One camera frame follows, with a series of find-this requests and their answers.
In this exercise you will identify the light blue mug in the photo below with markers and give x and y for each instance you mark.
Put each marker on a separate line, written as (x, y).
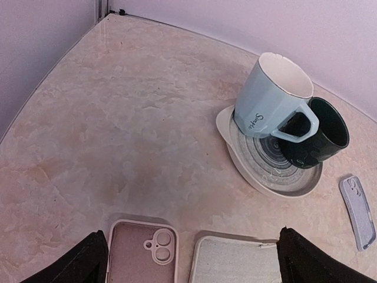
(275, 90)

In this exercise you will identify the lavender phone case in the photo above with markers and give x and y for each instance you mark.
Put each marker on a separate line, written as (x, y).
(359, 212)

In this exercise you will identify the pink phone case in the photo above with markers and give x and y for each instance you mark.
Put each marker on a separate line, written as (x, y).
(142, 251)

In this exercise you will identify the round grey swirl tray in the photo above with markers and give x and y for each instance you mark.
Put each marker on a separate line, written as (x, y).
(261, 163)

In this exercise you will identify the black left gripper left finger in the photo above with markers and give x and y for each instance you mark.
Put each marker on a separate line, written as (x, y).
(85, 262)

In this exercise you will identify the dark green mug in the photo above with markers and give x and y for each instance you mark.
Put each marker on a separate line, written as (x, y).
(331, 137)

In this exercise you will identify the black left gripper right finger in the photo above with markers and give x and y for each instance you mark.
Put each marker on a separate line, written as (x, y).
(302, 261)

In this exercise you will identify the white phone case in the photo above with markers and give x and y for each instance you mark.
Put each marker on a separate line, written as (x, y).
(220, 259)

